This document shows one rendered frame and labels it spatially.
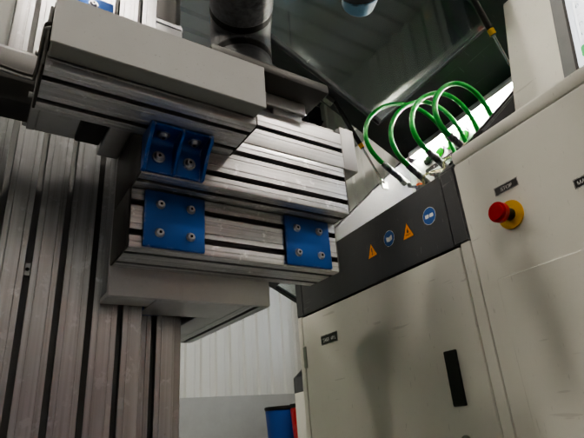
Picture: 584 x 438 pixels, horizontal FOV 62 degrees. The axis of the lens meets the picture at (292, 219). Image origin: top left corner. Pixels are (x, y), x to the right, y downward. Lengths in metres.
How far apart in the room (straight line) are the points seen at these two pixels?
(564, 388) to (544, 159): 0.36
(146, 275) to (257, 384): 7.72
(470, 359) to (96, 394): 0.64
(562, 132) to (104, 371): 0.80
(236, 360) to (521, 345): 7.52
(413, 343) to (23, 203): 0.78
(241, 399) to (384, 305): 7.15
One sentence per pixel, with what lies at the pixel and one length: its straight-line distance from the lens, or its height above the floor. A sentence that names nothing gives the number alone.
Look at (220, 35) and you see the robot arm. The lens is 0.96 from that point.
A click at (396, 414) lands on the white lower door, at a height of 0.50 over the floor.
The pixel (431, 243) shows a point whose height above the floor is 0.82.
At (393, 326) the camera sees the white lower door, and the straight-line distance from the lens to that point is 1.14.
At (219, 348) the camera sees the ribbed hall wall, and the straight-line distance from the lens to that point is 8.18.
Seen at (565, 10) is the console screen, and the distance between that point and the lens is 1.40.
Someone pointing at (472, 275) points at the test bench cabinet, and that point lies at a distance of 0.97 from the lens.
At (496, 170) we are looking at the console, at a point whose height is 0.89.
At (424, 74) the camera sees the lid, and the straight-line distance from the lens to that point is 1.82.
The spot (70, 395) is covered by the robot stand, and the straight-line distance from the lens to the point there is 0.78.
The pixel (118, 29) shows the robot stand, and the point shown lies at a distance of 0.64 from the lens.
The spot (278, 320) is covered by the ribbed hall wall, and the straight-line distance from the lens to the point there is 8.84.
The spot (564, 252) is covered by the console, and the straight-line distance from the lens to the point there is 0.87.
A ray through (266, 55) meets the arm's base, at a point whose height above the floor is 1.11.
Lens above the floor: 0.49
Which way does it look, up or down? 23 degrees up
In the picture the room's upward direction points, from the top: 5 degrees counter-clockwise
